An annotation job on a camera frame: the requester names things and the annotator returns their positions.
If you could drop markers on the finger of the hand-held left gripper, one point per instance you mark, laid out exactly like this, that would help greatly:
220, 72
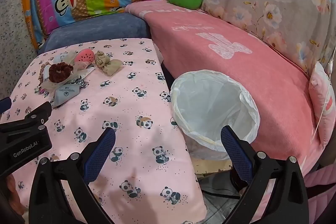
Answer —
36, 112
4, 104

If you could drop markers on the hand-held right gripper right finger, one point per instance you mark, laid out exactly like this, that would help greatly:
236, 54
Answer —
236, 153

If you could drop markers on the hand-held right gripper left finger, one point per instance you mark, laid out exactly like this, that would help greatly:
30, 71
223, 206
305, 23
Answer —
101, 153

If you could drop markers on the grey packet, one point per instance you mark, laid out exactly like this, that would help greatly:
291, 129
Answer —
64, 94

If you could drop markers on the dark red scrunchie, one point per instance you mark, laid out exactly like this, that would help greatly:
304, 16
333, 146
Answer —
60, 71

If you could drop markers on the leopard print fabric strip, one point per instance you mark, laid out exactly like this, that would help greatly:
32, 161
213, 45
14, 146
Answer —
80, 82

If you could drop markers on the trash bin with white bag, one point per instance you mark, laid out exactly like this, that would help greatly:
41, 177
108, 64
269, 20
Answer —
210, 98

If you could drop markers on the pink watermelon sponge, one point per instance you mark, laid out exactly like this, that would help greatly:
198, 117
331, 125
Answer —
85, 55

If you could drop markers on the beige knotted cloth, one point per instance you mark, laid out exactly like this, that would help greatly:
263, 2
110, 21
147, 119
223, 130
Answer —
110, 66

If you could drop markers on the sheer beige mesh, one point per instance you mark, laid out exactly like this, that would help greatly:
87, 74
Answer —
48, 86

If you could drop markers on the cardboard sheet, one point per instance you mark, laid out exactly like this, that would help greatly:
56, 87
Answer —
210, 167

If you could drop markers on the white rolled cloth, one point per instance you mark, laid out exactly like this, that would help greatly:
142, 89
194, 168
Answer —
63, 56

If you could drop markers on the pink panda print cloth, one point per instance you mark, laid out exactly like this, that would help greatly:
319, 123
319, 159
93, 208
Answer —
131, 98

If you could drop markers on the clear plastic wrapper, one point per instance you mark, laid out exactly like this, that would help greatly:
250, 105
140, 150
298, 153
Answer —
85, 72

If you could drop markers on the pink down jacket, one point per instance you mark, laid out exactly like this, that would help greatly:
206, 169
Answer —
317, 179

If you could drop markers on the pink blanket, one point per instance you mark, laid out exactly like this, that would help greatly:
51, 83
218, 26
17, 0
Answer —
210, 61

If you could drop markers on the pink pillow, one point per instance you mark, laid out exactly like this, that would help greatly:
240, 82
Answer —
319, 92

